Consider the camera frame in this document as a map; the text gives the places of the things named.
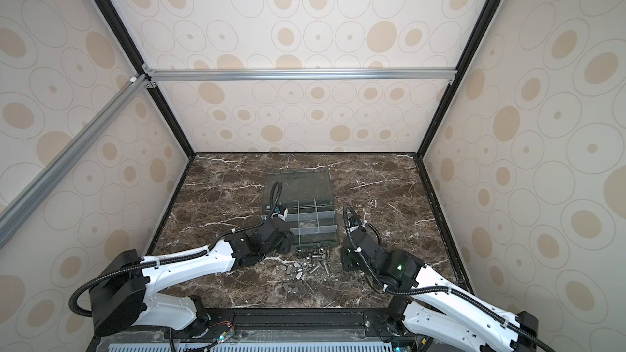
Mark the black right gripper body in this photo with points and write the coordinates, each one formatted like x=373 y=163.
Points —
x=347 y=263

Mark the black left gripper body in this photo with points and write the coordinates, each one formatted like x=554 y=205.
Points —
x=282 y=247

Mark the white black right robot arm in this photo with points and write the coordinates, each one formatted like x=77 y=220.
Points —
x=425 y=303

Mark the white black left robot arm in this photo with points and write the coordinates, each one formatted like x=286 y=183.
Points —
x=130 y=292

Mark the clear plastic organizer box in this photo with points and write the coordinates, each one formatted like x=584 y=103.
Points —
x=309 y=198

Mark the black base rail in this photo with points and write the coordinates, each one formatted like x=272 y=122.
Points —
x=294 y=330

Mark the horizontal aluminium frame bar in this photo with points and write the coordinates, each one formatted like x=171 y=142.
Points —
x=311 y=74

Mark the diagonal aluminium frame bar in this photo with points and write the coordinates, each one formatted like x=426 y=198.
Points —
x=18 y=212

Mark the black right corner post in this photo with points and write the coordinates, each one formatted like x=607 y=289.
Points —
x=476 y=37

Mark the black corner post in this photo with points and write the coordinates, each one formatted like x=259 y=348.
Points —
x=126 y=42
x=476 y=37

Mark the black left corner post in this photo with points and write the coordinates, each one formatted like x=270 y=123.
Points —
x=126 y=42

